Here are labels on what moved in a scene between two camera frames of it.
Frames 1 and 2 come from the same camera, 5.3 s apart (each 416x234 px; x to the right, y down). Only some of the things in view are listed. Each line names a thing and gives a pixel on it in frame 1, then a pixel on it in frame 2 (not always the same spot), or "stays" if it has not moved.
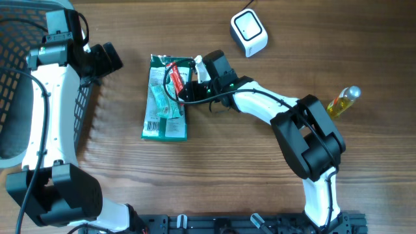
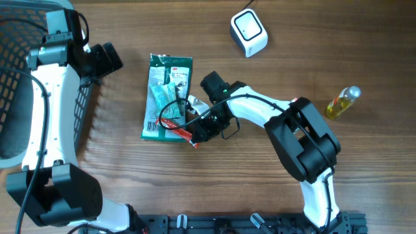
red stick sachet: (175, 76) → (177, 129)
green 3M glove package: (165, 111) stays
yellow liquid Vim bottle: (344, 99) stays
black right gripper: (192, 91) → (207, 133)
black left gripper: (106, 58) stays
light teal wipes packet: (165, 101) stays
